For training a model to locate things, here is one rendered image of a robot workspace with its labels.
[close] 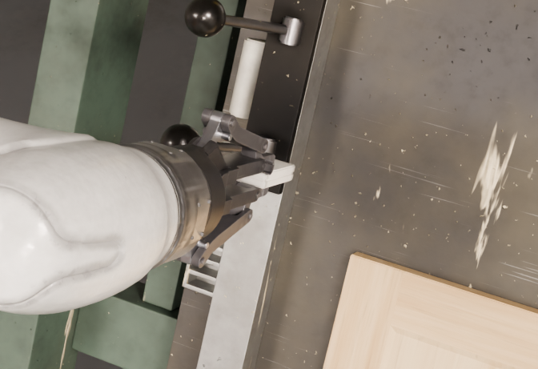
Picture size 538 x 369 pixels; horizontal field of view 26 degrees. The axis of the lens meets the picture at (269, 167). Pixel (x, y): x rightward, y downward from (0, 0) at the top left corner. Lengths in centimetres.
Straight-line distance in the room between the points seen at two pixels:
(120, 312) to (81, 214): 68
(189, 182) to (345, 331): 42
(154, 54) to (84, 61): 263
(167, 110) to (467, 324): 254
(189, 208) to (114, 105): 52
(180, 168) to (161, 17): 326
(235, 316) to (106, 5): 35
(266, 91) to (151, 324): 33
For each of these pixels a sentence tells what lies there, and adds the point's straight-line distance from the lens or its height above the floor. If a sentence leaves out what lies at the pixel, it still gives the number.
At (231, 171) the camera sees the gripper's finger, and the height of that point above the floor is 153.
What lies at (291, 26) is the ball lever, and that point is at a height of 151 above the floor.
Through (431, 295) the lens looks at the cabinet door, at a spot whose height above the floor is 130.
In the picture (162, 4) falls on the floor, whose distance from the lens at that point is 414.
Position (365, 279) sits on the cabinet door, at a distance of 117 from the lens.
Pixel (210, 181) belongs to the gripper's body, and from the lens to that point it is 85.
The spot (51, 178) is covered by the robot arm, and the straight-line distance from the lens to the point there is 68.
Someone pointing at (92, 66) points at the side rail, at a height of 142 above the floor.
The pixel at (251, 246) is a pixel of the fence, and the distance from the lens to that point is 118.
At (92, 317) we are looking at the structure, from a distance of 137.
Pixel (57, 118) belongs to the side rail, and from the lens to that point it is 126.
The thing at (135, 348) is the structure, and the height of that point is 111.
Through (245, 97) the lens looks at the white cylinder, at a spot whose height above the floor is 142.
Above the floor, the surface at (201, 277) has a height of 126.
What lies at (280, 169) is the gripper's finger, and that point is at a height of 146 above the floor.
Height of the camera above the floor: 211
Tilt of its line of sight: 39 degrees down
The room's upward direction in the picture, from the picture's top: straight up
